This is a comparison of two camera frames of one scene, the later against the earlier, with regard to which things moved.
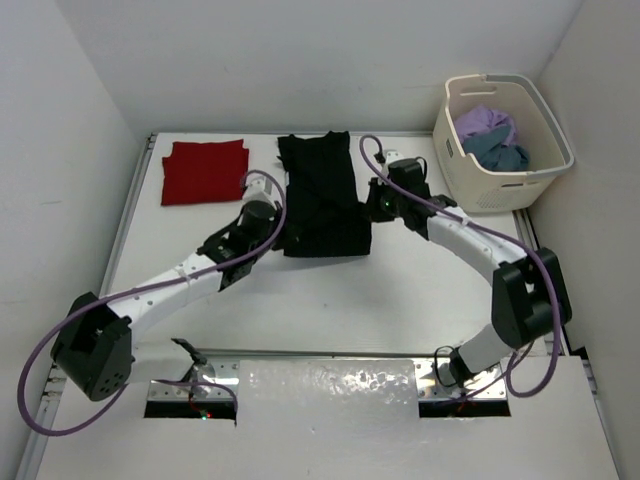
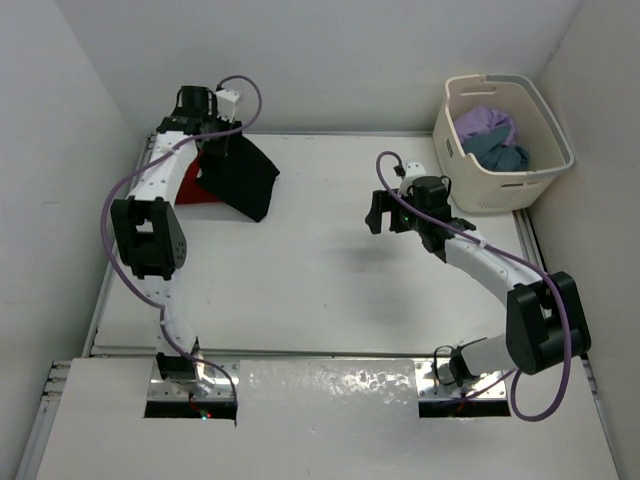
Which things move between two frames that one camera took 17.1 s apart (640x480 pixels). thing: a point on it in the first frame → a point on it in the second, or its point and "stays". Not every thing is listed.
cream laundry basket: [479, 188] stays
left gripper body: [273, 227] → [217, 125]
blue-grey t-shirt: [490, 147] stays
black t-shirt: [324, 215] → [242, 178]
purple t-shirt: [483, 119] stays
